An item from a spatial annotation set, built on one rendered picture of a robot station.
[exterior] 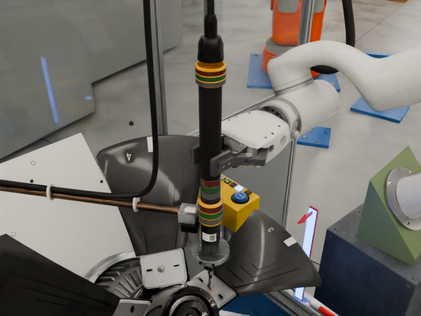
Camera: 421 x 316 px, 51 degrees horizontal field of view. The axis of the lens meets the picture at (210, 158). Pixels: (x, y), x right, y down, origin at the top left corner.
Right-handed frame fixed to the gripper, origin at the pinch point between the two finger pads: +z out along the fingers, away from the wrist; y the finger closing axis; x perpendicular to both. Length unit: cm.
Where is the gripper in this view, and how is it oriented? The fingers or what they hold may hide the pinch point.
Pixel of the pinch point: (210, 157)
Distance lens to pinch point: 69.8
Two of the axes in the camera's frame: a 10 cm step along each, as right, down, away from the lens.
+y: -6.9, -3.9, 6.0
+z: -7.2, 3.8, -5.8
